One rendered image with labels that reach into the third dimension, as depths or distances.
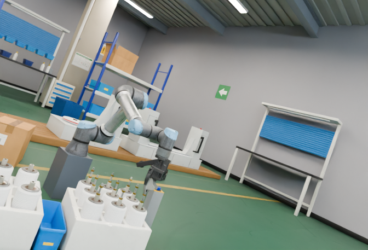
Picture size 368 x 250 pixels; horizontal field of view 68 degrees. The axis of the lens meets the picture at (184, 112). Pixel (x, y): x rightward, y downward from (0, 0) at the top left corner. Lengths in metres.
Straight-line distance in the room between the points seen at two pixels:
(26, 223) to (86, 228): 0.25
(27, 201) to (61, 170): 0.64
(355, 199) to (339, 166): 0.62
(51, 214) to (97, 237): 0.35
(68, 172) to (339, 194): 4.92
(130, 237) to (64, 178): 0.70
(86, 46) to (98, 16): 0.88
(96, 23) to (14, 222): 7.02
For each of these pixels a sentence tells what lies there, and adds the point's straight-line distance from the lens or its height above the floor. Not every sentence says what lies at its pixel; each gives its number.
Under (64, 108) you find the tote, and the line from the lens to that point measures 5.93.
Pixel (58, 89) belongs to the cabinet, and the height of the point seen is 0.48.
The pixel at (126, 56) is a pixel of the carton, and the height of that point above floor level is 1.81.
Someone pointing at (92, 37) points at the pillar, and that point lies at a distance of 7.98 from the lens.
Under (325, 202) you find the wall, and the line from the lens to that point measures 5.95.
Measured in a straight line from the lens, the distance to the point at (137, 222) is 1.51.
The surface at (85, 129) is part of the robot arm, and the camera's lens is 1.95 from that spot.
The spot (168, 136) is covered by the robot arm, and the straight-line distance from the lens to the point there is 1.41.
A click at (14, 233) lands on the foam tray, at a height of 0.09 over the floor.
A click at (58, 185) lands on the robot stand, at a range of 1.99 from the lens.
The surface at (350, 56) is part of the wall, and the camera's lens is 6.58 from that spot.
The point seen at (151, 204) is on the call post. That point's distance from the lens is 1.74.
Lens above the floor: 0.74
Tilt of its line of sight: 3 degrees up
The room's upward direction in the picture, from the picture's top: 21 degrees clockwise
